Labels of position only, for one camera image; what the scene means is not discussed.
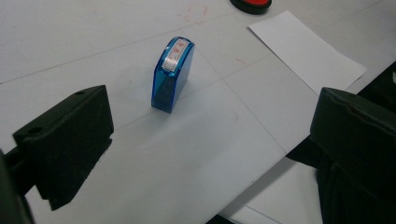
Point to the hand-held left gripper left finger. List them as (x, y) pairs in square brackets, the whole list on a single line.
[(67, 140)]

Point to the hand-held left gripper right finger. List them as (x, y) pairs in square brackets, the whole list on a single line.
[(358, 140)]

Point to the blue self-inking stamp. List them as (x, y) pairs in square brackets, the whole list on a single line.
[(170, 77)]

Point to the dark cloth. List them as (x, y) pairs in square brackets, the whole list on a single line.
[(383, 93)]

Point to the white paper sheet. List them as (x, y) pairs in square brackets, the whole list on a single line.
[(306, 53)]

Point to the round red ink pad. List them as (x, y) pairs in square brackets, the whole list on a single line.
[(251, 4)]

